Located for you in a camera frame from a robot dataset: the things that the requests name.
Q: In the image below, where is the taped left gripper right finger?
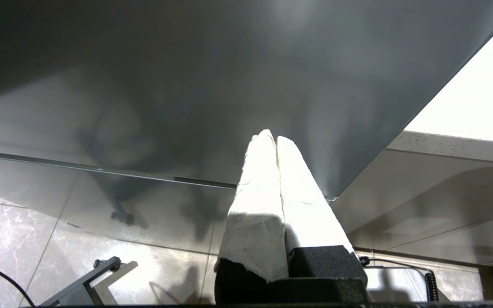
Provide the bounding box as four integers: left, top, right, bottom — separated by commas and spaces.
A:
276, 136, 368, 281

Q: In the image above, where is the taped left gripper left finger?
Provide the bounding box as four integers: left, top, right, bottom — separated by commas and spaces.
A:
214, 129, 290, 305

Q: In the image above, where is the coiled black cable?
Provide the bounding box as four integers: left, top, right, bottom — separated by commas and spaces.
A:
358, 256, 439, 302

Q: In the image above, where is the tall grey cabinet panel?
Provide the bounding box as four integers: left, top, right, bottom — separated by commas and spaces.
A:
0, 0, 493, 199

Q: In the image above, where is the grey metal robot base leg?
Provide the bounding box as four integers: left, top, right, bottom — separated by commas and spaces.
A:
41, 257, 122, 307

